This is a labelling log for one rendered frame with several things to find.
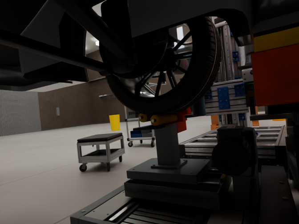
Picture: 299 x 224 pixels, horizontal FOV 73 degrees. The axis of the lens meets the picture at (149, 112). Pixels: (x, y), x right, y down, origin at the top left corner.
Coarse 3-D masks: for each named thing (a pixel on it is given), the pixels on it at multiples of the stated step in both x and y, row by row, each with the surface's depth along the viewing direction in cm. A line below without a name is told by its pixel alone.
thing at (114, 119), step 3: (111, 114) 737; (114, 114) 736; (117, 114) 744; (111, 117) 738; (114, 117) 737; (117, 117) 743; (111, 120) 740; (114, 120) 737; (117, 120) 743; (111, 123) 741; (114, 123) 738; (117, 123) 742; (111, 126) 743; (114, 126) 738; (117, 126) 742; (111, 129) 746; (114, 129) 739; (117, 129) 742
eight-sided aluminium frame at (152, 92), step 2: (184, 24) 126; (186, 24) 121; (186, 26) 127; (142, 76) 143; (138, 78) 140; (140, 78) 140; (142, 82) 142; (146, 84) 143; (144, 86) 138; (146, 86) 142; (148, 86) 142; (146, 88) 137; (148, 88) 138; (150, 88) 141; (146, 90) 137; (148, 90) 136; (150, 90) 137; (152, 90) 140; (150, 92) 135; (152, 92) 135; (154, 92) 139; (152, 94) 135; (154, 94) 135
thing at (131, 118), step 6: (150, 84) 316; (156, 84) 330; (126, 114) 331; (132, 114) 343; (138, 114) 324; (126, 120) 329; (138, 120) 363; (126, 126) 331; (132, 132) 338; (138, 132) 354; (144, 132) 330; (150, 132) 343; (132, 138) 328; (138, 138) 321; (144, 138) 315; (150, 138) 309; (132, 144) 331
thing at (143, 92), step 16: (192, 32) 94; (176, 48) 118; (192, 48) 94; (160, 64) 120; (176, 64) 119; (192, 64) 95; (128, 80) 124; (160, 80) 124; (144, 96) 113; (160, 96) 104
